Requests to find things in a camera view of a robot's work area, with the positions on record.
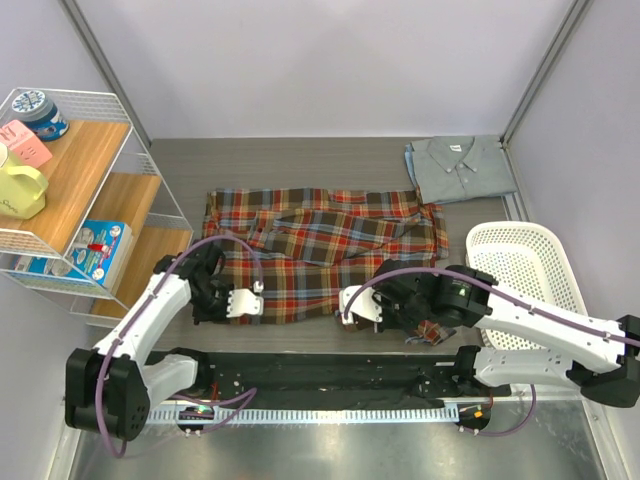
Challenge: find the red brown plaid shirt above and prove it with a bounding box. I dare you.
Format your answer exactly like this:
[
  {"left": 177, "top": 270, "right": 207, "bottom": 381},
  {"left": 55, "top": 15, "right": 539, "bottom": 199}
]
[{"left": 202, "top": 187, "right": 449, "bottom": 324}]

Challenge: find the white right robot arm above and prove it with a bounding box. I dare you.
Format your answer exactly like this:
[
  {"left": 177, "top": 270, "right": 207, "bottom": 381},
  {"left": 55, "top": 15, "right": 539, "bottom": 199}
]
[{"left": 339, "top": 260, "right": 639, "bottom": 408}]

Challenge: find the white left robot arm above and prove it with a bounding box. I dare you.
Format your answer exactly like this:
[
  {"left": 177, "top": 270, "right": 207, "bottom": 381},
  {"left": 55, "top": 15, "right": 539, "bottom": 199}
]
[{"left": 64, "top": 244, "right": 231, "bottom": 441}]

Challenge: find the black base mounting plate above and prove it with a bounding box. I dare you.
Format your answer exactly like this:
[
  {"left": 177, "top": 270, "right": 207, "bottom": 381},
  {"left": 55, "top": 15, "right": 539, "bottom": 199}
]
[{"left": 144, "top": 349, "right": 512, "bottom": 409}]

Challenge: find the blue product box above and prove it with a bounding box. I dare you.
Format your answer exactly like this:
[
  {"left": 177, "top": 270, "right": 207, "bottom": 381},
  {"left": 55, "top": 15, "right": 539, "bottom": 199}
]
[{"left": 10, "top": 219, "right": 133, "bottom": 292}]

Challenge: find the white perforated plastic basket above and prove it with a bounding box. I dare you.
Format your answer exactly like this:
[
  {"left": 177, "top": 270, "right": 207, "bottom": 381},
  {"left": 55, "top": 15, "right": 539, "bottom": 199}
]
[{"left": 465, "top": 222, "right": 589, "bottom": 351}]

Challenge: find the folded grey button shirt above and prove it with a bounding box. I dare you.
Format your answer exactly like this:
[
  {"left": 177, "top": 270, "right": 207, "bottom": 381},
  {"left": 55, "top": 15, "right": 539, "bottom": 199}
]
[{"left": 411, "top": 135, "right": 517, "bottom": 204}]

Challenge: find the folded light blue shirt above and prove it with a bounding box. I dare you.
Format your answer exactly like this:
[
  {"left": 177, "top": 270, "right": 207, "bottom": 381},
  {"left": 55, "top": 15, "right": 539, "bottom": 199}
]
[{"left": 404, "top": 143, "right": 420, "bottom": 196}]

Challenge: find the yellow plastic pitcher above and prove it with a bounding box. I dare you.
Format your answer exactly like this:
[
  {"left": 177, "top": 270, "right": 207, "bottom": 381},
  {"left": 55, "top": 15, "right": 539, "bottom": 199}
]
[{"left": 0, "top": 144, "right": 49, "bottom": 220}]

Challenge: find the pink small box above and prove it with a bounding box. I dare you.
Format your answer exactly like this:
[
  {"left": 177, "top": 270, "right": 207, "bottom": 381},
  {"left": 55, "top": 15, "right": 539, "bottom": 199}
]
[{"left": 1, "top": 120, "right": 53, "bottom": 168}]

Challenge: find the blue round tin can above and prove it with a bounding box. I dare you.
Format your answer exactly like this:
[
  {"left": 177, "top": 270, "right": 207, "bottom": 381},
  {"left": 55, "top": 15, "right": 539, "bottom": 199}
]
[{"left": 11, "top": 90, "right": 69, "bottom": 142}]

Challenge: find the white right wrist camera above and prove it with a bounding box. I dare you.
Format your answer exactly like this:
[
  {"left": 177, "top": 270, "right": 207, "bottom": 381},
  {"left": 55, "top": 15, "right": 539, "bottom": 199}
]
[{"left": 338, "top": 285, "right": 383, "bottom": 325}]

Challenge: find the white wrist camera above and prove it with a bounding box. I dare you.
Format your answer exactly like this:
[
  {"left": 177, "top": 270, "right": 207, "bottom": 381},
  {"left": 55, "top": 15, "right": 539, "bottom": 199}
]
[
  {"left": 338, "top": 285, "right": 383, "bottom": 325},
  {"left": 226, "top": 281, "right": 264, "bottom": 318}
]

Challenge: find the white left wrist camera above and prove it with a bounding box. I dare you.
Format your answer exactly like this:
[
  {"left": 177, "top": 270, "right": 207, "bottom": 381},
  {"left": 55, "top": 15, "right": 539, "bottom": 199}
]
[{"left": 226, "top": 281, "right": 264, "bottom": 318}]

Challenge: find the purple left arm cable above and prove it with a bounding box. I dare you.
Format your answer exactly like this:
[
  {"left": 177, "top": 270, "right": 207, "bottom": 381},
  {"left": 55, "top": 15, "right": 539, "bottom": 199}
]
[{"left": 94, "top": 234, "right": 265, "bottom": 459}]

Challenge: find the white slotted cable duct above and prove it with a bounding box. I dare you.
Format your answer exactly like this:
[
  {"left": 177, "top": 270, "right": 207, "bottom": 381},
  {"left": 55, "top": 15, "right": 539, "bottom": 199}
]
[{"left": 147, "top": 404, "right": 459, "bottom": 426}]

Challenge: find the aluminium frame rail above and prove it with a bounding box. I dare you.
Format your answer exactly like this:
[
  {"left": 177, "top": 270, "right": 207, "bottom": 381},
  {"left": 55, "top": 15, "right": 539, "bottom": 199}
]
[{"left": 510, "top": 383, "right": 585, "bottom": 401}]

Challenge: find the white wire wooden shelf rack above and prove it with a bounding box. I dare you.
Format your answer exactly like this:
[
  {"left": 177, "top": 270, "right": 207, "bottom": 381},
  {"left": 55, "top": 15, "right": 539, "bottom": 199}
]
[{"left": 1, "top": 89, "right": 193, "bottom": 327}]

